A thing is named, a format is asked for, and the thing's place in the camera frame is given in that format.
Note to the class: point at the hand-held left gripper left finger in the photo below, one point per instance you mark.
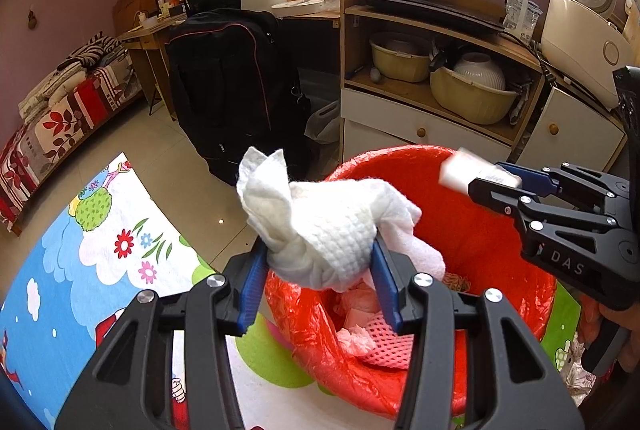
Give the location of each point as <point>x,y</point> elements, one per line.
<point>252,285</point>

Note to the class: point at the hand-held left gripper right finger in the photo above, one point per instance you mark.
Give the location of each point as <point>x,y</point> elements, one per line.
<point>387,280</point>

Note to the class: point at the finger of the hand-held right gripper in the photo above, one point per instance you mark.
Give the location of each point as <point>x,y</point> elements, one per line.
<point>590,190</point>
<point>535,220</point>

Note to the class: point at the red lined trash bin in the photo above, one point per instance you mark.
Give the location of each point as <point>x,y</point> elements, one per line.
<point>480,235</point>

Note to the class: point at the pink foam fruit net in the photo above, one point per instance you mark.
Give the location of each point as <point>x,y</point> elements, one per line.
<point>387,340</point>

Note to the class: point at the white paper towel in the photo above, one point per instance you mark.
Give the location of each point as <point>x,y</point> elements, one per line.
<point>325,230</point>

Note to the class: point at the small white foam block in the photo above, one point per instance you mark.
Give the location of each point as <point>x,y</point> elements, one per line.
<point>465,170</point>

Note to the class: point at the person's right hand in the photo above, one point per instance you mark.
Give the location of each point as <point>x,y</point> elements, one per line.
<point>632,340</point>

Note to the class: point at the wooden kitchen cabinet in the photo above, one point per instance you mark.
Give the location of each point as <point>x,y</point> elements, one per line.
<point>575,135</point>

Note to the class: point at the pink crumpled plastic bag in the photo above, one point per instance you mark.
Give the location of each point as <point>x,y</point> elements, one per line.
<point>356,340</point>

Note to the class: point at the large yellow basin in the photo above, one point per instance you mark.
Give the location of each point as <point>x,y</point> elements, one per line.
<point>470,103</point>

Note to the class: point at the white rice cooker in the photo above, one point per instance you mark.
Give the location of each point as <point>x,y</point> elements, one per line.
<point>580,35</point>

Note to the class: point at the white ribbed bowl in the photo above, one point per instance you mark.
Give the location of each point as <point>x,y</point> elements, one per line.
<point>480,68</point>

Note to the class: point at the white floor plastic bag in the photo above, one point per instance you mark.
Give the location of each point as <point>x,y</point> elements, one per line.
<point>322,123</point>

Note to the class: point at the wooden cutting board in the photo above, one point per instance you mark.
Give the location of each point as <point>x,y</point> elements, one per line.
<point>632,23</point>

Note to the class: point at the blue white packet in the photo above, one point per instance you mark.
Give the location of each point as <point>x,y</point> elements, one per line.
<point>522,15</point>

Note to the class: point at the large black backpack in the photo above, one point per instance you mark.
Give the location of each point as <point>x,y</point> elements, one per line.
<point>230,95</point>

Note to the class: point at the blue cartoon printed blanket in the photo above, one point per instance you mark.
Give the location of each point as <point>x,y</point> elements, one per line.
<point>60,290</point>

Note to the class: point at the small yellow basin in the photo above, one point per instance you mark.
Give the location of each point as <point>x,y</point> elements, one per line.
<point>397,63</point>

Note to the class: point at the black induction cooker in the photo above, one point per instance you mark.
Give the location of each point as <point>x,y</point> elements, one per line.
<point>430,10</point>

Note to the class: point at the bed with leaf bedspread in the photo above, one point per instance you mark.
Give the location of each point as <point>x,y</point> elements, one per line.
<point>50,135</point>

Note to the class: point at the wooden desk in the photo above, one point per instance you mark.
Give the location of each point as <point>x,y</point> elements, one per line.
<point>147,45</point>

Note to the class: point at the folded white quilt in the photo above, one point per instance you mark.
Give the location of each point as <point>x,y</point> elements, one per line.
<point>50,88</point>

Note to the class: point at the black white striped cloth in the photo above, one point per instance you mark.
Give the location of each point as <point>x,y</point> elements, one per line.
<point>90,50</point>

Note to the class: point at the wooden headboard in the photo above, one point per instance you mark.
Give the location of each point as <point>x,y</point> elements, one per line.
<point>135,5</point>

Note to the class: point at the gourd wall ornament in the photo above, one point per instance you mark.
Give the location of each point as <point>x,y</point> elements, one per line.
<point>32,20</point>

